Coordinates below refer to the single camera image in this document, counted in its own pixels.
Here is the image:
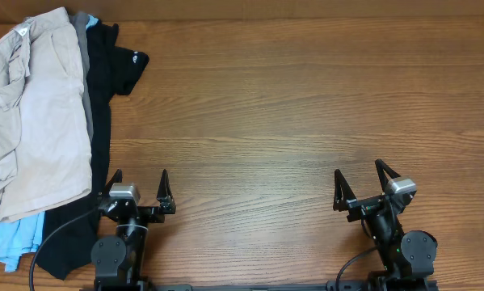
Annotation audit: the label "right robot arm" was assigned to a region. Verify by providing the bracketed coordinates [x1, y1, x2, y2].
[333, 159, 438, 291]

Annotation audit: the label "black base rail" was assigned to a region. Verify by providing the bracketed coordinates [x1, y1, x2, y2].
[80, 280, 439, 291]

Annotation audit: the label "grey shirt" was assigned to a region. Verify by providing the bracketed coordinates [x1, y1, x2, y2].
[69, 12, 94, 141]

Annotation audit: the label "light blue shirt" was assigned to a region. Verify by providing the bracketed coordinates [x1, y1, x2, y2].
[0, 212, 44, 272]

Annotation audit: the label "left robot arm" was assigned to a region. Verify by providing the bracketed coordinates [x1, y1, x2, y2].
[90, 170, 176, 290]

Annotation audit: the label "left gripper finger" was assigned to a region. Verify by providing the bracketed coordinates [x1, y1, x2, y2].
[157, 169, 174, 203]
[102, 169, 123, 197]

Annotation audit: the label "beige khaki shorts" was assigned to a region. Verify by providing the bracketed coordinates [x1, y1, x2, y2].
[0, 7, 91, 222]

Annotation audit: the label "black t-shirt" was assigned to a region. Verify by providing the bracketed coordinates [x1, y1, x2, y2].
[36, 21, 149, 280]

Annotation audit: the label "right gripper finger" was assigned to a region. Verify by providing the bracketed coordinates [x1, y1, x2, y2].
[333, 169, 357, 212]
[375, 158, 400, 192]

